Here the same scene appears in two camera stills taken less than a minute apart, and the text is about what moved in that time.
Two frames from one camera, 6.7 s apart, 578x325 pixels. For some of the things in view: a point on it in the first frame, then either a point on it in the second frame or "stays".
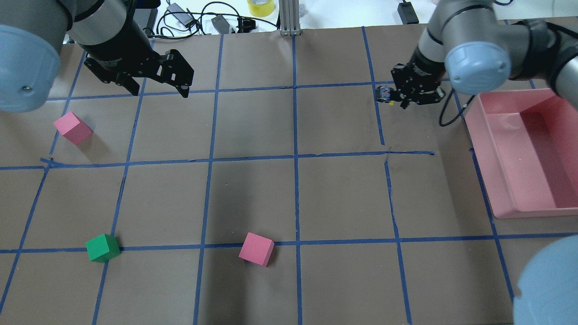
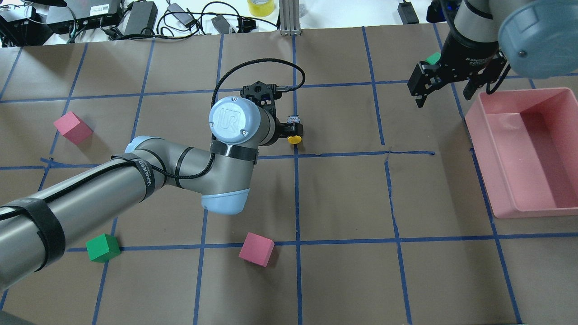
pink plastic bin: (526, 144) stays
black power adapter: (407, 13) stays
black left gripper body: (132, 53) → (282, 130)
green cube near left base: (103, 248) stays
